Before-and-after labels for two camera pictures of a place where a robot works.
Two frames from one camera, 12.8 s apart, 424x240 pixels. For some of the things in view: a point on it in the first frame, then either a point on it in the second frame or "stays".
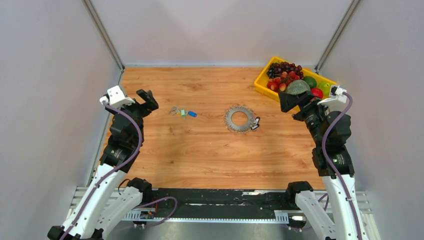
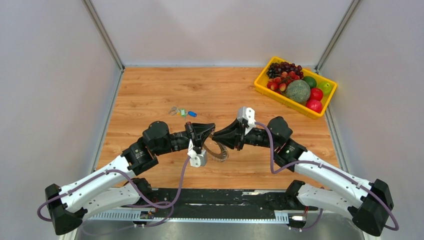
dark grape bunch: (275, 69) stays
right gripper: (287, 101) -> (233, 136)
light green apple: (325, 87) stays
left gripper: (147, 97) -> (197, 132)
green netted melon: (297, 87) stays
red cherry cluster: (279, 83) stays
